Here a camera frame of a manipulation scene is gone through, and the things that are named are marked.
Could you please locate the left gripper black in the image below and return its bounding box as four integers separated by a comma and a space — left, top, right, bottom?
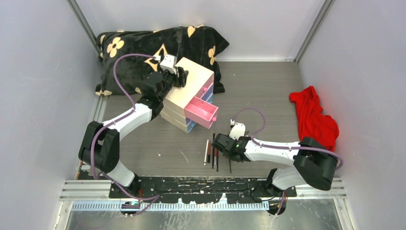
160, 66, 188, 103

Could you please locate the pastel mini drawer organizer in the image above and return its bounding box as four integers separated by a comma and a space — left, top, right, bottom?
160, 57, 219, 133

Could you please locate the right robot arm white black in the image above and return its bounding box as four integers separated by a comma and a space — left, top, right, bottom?
212, 134, 343, 197

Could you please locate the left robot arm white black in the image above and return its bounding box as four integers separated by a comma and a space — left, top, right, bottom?
78, 67, 189, 198

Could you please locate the red makeup pencil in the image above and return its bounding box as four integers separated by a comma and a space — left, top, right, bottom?
214, 149, 218, 166

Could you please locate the white makeup pencil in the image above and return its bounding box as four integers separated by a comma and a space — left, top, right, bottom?
203, 140, 210, 165

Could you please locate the brown short lip pencil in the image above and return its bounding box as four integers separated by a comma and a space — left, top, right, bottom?
206, 142, 211, 164

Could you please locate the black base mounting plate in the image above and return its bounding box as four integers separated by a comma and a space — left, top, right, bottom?
109, 176, 297, 205

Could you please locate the black floral plush blanket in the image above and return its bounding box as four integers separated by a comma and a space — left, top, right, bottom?
95, 25, 229, 96

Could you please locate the red cloth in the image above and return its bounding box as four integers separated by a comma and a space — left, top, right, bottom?
289, 86, 339, 151

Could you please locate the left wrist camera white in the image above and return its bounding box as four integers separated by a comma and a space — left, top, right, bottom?
159, 54, 177, 74

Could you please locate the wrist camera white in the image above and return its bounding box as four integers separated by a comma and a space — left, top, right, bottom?
228, 120, 246, 140
159, 54, 177, 74

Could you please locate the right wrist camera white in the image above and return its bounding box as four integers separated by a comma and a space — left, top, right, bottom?
228, 120, 246, 140

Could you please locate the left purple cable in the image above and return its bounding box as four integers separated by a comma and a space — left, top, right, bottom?
90, 53, 162, 217

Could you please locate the aluminium slotted rail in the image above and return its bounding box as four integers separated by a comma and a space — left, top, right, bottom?
71, 201, 269, 211

